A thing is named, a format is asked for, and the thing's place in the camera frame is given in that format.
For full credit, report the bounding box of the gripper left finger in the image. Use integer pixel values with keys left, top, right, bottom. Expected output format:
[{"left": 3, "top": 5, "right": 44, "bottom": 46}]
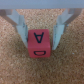
[{"left": 0, "top": 8, "right": 29, "bottom": 47}]

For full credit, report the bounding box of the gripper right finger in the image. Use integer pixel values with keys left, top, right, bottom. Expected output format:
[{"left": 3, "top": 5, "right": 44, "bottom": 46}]
[{"left": 52, "top": 8, "right": 84, "bottom": 52}]

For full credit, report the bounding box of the pink block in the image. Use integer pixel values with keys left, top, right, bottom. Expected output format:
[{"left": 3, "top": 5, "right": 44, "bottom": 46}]
[{"left": 26, "top": 28, "right": 53, "bottom": 58}]

